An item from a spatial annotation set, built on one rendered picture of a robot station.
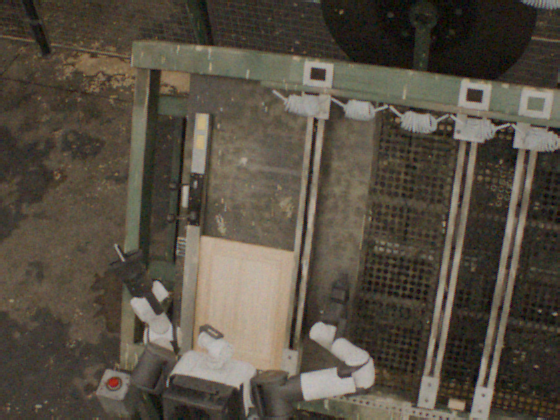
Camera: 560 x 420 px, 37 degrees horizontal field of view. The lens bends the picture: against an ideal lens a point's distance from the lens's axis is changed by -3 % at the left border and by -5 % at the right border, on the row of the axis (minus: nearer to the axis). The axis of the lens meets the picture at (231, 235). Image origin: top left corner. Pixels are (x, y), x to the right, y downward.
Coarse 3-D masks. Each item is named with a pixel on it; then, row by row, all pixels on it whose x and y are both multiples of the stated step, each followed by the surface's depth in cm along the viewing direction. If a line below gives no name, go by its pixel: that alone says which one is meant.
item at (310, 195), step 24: (312, 96) 280; (312, 120) 298; (312, 144) 302; (312, 168) 306; (312, 192) 304; (312, 216) 306; (312, 240) 310; (288, 312) 318; (288, 336) 320; (288, 360) 322
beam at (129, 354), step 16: (128, 352) 347; (128, 368) 349; (320, 400) 324; (336, 400) 322; (384, 400) 316; (400, 400) 314; (416, 400) 315; (336, 416) 324; (352, 416) 321; (368, 416) 319; (384, 416) 317; (400, 416) 315; (464, 416) 307; (496, 416) 306
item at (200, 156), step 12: (204, 132) 315; (204, 144) 316; (204, 156) 317; (192, 168) 320; (204, 168) 319; (204, 180) 321; (204, 192) 323; (204, 204) 325; (192, 228) 326; (192, 240) 327; (192, 252) 328; (192, 264) 329; (192, 276) 330; (192, 288) 332; (192, 300) 333; (192, 312) 334; (180, 324) 337; (192, 324) 336; (192, 336) 338; (192, 348) 340
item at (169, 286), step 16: (480, 176) 393; (512, 176) 391; (368, 240) 455; (368, 288) 373; (544, 320) 352; (448, 336) 374; (416, 352) 397; (400, 368) 334; (144, 400) 377; (160, 400) 391; (160, 416) 404; (320, 416) 389
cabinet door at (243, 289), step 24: (216, 240) 326; (216, 264) 329; (240, 264) 325; (264, 264) 322; (288, 264) 319; (216, 288) 331; (240, 288) 328; (264, 288) 325; (288, 288) 321; (216, 312) 333; (240, 312) 330; (264, 312) 327; (240, 336) 332; (264, 336) 329; (240, 360) 335; (264, 360) 331
